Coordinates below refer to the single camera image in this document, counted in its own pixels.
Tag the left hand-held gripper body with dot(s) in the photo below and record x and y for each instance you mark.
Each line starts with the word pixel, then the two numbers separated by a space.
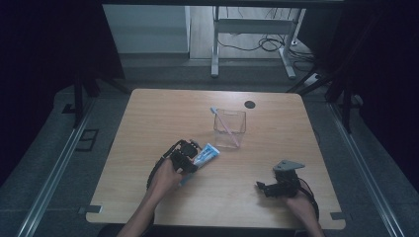
pixel 183 156

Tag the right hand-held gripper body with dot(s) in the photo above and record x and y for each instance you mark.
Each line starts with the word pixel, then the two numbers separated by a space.
pixel 286 182

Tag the blue and white toothpaste tube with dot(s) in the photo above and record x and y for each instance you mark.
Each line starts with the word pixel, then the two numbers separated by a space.
pixel 207 154

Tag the pink toothbrush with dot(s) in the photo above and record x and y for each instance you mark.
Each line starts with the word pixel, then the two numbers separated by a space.
pixel 226 126

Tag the clear plastic cup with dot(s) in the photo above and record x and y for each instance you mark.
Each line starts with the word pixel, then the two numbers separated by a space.
pixel 230 131

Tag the person's right hand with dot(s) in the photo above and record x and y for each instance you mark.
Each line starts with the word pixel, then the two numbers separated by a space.
pixel 301 205

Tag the person's left hand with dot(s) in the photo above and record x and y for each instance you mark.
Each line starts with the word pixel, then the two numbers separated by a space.
pixel 166 179

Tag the grey tape piece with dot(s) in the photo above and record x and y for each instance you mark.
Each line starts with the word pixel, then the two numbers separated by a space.
pixel 338 216
pixel 89 209

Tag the black round table grommet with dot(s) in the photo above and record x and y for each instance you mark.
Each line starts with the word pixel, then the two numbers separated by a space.
pixel 249 104

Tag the black metal stand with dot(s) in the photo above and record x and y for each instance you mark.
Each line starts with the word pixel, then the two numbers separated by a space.
pixel 78 98
pixel 344 95

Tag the metal floor rail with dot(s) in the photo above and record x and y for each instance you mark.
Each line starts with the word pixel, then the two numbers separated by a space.
pixel 364 171
pixel 54 171

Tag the white metal desk frame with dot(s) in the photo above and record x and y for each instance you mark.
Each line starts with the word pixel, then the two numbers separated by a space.
pixel 253 25

